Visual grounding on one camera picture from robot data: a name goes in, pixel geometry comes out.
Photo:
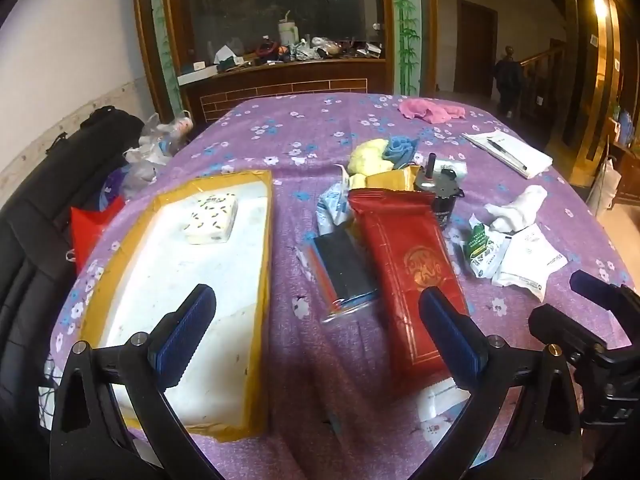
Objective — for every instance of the white paper label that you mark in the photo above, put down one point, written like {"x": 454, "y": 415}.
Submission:
{"x": 440, "y": 400}

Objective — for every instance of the clutter pile on shelf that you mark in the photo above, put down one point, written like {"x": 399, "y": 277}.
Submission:
{"x": 310, "y": 50}

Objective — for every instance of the teal cartoon tissue pack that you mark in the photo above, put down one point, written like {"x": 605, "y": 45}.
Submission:
{"x": 332, "y": 207}

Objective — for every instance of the brown wooden door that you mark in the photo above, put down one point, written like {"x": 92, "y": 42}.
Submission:
{"x": 475, "y": 50}

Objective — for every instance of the yellow cloth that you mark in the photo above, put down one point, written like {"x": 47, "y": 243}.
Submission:
{"x": 367, "y": 157}

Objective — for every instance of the flat white box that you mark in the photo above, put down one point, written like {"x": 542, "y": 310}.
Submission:
{"x": 197, "y": 74}

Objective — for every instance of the black pen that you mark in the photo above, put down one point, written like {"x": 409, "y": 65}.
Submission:
{"x": 505, "y": 152}

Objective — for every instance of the blue cloth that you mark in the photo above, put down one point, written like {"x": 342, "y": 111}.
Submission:
{"x": 402, "y": 147}

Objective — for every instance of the black sponge pack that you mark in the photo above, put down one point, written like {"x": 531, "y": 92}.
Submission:
{"x": 342, "y": 260}

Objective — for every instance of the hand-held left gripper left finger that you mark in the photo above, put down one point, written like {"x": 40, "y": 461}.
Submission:
{"x": 185, "y": 332}

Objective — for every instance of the purple floral tablecloth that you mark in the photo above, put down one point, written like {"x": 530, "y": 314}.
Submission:
{"x": 310, "y": 135}

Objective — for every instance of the red plastic bag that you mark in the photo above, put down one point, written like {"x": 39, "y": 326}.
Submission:
{"x": 87, "y": 230}

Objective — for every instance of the wooden wall cabinet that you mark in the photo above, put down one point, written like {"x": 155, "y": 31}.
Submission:
{"x": 280, "y": 85}

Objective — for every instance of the small white tissue pack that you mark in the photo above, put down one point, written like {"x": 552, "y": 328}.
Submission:
{"x": 457, "y": 167}

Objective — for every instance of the white foam box yellow tape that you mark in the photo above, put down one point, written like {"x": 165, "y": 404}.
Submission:
{"x": 200, "y": 275}

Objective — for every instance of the white crumpled cloth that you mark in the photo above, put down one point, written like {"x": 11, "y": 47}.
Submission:
{"x": 517, "y": 207}

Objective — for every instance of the green and white packet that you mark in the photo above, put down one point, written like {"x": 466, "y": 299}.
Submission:
{"x": 482, "y": 250}

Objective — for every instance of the white jug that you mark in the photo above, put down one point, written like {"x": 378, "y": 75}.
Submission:
{"x": 288, "y": 32}

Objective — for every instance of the wooden stair railing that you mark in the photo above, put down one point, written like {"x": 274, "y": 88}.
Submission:
{"x": 542, "y": 75}

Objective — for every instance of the sprinkle print tissue pack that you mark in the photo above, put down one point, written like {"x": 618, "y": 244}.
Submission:
{"x": 210, "y": 217}

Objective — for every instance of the white plastic packet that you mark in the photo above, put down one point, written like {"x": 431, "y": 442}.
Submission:
{"x": 530, "y": 260}

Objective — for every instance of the pink cloth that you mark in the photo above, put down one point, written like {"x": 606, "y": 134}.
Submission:
{"x": 425, "y": 109}

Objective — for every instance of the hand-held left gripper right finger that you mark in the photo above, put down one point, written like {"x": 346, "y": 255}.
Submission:
{"x": 452, "y": 335}

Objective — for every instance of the red and gold package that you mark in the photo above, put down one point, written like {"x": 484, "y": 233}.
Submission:
{"x": 405, "y": 255}

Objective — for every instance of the white plastic bag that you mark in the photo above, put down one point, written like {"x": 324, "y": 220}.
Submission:
{"x": 605, "y": 182}

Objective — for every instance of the clear plastic bags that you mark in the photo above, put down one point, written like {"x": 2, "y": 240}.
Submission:
{"x": 145, "y": 160}

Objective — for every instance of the black sofa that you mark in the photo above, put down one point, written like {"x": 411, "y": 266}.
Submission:
{"x": 30, "y": 260}

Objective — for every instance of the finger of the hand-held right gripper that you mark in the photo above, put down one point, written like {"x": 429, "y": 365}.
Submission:
{"x": 555, "y": 322}
{"x": 592, "y": 287}

